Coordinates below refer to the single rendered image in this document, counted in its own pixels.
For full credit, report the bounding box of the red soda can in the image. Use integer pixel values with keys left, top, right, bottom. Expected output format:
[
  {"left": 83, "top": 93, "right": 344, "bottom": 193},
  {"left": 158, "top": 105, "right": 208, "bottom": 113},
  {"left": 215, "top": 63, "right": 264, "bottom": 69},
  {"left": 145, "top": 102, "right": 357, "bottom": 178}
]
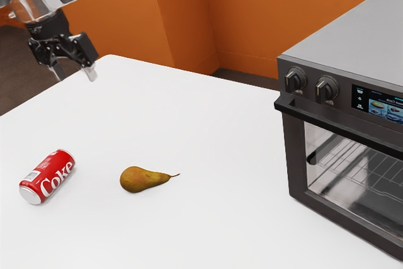
[{"left": 19, "top": 148, "right": 77, "bottom": 205}]

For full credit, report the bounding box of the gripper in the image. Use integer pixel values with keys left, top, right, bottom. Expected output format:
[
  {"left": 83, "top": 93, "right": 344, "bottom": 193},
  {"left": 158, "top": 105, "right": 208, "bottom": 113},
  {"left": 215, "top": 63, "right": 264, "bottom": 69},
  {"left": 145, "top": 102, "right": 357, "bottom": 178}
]
[{"left": 24, "top": 9, "right": 99, "bottom": 83}]

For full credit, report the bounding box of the brown green pear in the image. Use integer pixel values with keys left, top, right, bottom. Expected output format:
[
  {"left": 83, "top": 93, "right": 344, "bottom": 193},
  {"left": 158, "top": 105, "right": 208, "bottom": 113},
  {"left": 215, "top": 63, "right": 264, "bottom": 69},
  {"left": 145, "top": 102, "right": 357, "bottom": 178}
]
[{"left": 119, "top": 165, "right": 181, "bottom": 194}]

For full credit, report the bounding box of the dark grey countertop oven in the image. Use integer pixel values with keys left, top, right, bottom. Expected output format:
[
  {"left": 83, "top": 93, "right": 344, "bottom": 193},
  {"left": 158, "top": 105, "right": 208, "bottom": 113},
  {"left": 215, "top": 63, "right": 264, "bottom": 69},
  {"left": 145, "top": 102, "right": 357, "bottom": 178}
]
[{"left": 273, "top": 0, "right": 403, "bottom": 262}]

